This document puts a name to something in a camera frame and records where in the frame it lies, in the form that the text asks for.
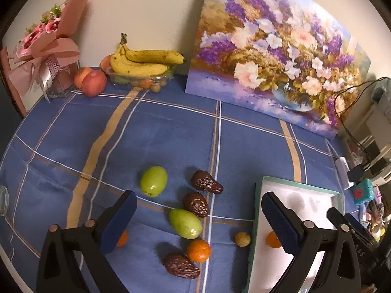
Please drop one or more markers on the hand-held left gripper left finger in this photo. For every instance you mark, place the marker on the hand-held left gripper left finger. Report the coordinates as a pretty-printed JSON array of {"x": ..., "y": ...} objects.
[{"x": 119, "y": 222}]

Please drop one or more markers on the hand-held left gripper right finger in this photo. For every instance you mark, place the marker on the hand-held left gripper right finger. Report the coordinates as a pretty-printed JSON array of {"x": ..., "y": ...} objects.
[{"x": 279, "y": 222}]

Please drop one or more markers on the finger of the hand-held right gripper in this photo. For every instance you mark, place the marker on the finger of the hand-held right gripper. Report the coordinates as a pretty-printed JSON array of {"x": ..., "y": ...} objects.
[
  {"x": 334, "y": 215},
  {"x": 356, "y": 221}
]

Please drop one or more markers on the small orange tangerine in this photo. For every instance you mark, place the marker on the small orange tangerine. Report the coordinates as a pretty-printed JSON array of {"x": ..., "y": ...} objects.
[
  {"x": 272, "y": 240},
  {"x": 123, "y": 238},
  {"x": 199, "y": 250}
]

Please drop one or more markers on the white tray with teal rim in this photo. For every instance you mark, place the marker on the white tray with teal rim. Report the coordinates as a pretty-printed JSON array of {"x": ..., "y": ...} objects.
[{"x": 305, "y": 198}]

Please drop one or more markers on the small brown longan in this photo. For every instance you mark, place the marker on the small brown longan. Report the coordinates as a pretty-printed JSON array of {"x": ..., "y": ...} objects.
[{"x": 242, "y": 239}]

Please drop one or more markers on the round green mango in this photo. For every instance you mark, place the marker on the round green mango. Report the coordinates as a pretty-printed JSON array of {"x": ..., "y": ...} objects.
[{"x": 153, "y": 181}]

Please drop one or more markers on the elongated green mango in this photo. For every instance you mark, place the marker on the elongated green mango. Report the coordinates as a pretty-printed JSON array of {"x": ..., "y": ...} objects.
[{"x": 185, "y": 223}]

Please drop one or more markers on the teal box with red label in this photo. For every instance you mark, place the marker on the teal box with red label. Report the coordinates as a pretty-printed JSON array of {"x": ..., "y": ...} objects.
[{"x": 363, "y": 192}]

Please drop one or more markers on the white power strip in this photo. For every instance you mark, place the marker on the white power strip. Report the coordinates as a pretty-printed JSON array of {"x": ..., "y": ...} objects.
[{"x": 343, "y": 171}]

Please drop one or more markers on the black power adapter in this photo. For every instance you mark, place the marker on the black power adapter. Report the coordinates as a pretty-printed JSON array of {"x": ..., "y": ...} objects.
[{"x": 356, "y": 174}]

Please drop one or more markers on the blue plaid tablecloth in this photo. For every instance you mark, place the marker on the blue plaid tablecloth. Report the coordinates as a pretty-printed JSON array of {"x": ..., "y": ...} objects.
[{"x": 171, "y": 140}]

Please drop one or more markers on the clear glass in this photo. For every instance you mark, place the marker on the clear glass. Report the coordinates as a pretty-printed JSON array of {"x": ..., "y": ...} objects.
[{"x": 3, "y": 200}]

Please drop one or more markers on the brown longan in container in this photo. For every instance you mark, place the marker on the brown longan in container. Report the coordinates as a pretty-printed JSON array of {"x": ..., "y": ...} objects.
[{"x": 156, "y": 88}]

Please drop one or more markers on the red apple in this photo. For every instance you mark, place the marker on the red apple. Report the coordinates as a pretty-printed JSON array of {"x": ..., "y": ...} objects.
[{"x": 94, "y": 84}]

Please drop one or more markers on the small orange in container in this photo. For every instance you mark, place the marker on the small orange in container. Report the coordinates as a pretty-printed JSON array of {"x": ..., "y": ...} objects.
[{"x": 146, "y": 83}]

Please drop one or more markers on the clear plastic fruit container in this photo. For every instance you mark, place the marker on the clear plastic fruit container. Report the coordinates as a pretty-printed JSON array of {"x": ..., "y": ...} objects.
[{"x": 134, "y": 81}]

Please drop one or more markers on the pale peach-coloured apple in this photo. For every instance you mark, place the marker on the pale peach-coloured apple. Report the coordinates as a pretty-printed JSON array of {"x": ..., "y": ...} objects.
[{"x": 80, "y": 76}]

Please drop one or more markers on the orange fruit behind bananas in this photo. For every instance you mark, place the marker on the orange fruit behind bananas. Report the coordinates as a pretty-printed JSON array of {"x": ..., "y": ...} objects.
[{"x": 106, "y": 62}]

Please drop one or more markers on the flower painting canvas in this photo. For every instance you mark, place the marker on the flower painting canvas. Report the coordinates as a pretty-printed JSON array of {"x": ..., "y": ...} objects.
[{"x": 259, "y": 52}]

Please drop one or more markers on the pink wrapped flower bouquet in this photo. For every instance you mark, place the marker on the pink wrapped flower bouquet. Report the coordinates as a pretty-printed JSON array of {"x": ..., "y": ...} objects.
[{"x": 61, "y": 24}]

